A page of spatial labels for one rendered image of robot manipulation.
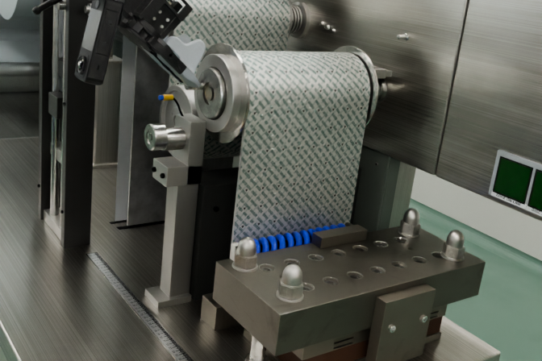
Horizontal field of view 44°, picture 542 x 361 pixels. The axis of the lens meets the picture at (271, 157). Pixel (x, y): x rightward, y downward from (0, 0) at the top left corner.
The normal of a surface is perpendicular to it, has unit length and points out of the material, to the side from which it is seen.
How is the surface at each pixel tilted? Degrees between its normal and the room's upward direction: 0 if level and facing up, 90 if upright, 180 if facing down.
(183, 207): 90
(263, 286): 0
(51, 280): 0
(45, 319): 0
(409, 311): 90
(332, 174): 90
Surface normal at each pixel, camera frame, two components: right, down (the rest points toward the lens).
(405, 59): -0.82, 0.07
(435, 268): 0.11, -0.95
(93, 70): 0.57, 0.29
